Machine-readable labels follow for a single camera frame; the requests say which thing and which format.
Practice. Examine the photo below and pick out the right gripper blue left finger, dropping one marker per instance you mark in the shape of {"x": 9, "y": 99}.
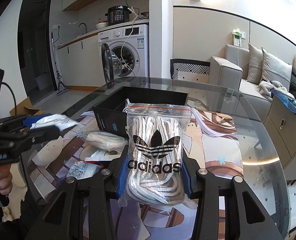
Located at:
{"x": 122, "y": 177}

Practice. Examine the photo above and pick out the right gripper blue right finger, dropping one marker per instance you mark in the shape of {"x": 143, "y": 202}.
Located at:
{"x": 186, "y": 179}

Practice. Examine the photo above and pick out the red-edged wet wipes pack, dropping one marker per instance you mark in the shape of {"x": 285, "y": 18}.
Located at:
{"x": 84, "y": 169}

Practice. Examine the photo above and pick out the white printed plastic packet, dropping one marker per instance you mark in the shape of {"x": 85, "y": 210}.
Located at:
{"x": 62, "y": 122}

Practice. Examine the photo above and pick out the adidas bag of laces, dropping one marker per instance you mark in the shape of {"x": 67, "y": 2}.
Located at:
{"x": 155, "y": 157}

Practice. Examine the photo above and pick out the person's left hand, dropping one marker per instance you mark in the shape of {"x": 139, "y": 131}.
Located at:
{"x": 5, "y": 184}

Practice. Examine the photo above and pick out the blue cloth on table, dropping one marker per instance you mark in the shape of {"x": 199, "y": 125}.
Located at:
{"x": 33, "y": 119}

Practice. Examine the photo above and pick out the cardboard box on floor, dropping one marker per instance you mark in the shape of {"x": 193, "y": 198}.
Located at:
{"x": 26, "y": 107}

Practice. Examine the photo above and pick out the white cat plush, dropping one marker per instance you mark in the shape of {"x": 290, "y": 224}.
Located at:
{"x": 49, "y": 152}

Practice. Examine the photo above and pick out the black cardboard box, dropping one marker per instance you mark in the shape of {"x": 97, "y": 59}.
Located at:
{"x": 111, "y": 111}

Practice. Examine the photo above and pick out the beige sofa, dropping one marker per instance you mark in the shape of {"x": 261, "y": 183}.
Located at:
{"x": 231, "y": 71}

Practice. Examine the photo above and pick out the beige side cabinet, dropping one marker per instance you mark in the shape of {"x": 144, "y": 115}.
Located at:
{"x": 280, "y": 124}

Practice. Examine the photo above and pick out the patterned black white chair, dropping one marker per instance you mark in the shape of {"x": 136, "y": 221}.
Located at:
{"x": 189, "y": 70}

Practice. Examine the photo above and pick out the grey fluffy blanket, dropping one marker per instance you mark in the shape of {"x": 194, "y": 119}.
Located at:
{"x": 265, "y": 88}

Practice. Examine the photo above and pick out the black kitchen faucet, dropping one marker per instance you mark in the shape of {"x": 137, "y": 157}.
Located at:
{"x": 82, "y": 29}

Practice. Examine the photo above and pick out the grey cushion left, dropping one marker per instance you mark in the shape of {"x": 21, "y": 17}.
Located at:
{"x": 255, "y": 65}

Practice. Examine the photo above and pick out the grey cushion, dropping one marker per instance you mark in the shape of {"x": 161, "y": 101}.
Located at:
{"x": 255, "y": 65}
{"x": 275, "y": 69}

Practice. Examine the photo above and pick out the white washing machine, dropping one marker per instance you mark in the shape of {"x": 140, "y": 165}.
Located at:
{"x": 124, "y": 52}

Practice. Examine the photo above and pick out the white bowl on counter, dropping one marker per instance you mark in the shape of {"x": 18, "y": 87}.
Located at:
{"x": 101, "y": 25}

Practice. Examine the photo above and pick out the grey cushion right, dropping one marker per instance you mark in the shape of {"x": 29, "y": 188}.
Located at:
{"x": 275, "y": 69}

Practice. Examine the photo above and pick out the black pressure cooker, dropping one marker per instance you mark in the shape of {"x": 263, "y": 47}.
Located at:
{"x": 118, "y": 14}

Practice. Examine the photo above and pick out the mop against wall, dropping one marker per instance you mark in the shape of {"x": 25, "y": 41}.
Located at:
{"x": 60, "y": 85}

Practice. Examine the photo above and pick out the wall phone with plant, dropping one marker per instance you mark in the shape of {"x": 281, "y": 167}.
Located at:
{"x": 238, "y": 36}

